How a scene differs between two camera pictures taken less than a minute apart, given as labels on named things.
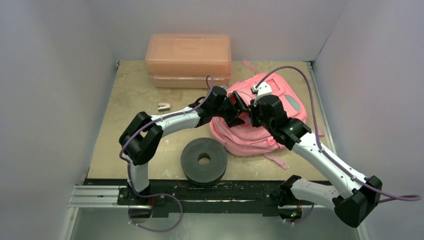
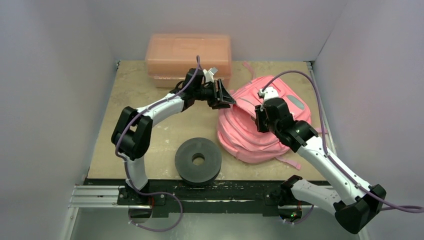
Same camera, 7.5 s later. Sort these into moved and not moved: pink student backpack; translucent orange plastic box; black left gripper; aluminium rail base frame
Moved: black left gripper; pink student backpack
Not moved: translucent orange plastic box; aluminium rail base frame
